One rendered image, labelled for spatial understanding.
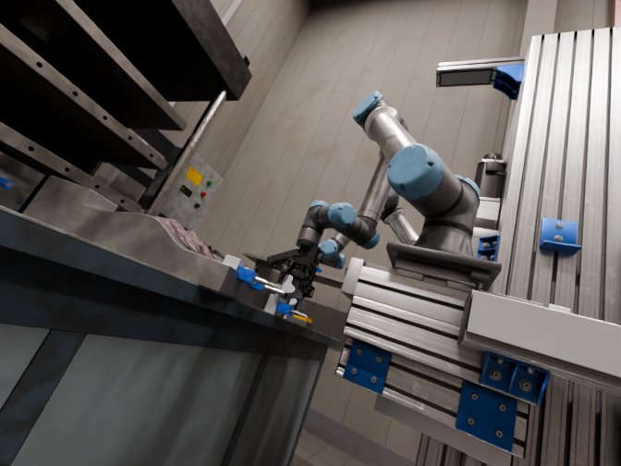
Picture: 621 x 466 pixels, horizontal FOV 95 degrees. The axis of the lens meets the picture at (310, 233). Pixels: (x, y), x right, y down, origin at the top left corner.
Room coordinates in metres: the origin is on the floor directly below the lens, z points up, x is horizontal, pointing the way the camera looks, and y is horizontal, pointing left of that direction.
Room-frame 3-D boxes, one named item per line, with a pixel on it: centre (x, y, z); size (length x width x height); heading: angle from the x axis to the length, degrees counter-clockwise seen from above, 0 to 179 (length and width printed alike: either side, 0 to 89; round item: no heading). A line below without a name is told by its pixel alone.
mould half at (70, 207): (0.75, 0.35, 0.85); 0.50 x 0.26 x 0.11; 80
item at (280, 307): (0.91, -0.02, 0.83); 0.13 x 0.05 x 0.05; 65
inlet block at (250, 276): (0.66, 0.09, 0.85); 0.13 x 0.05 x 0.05; 80
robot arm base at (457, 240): (0.65, -0.32, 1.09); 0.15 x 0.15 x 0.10
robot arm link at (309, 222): (0.91, 0.00, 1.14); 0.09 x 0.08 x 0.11; 31
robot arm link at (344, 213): (0.84, -0.07, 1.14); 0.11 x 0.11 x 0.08; 31
